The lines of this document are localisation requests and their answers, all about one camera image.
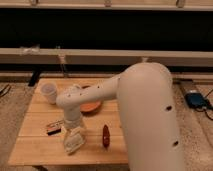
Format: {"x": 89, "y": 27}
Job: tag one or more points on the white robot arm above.
{"x": 147, "y": 114}

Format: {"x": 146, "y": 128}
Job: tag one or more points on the blue box device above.
{"x": 196, "y": 100}

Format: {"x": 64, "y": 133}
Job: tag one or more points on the red toy object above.
{"x": 106, "y": 137}

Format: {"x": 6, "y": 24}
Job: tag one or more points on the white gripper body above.
{"x": 74, "y": 125}

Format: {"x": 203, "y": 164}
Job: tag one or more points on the orange bowl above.
{"x": 90, "y": 107}

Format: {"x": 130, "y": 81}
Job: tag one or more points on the wooden table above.
{"x": 34, "y": 147}

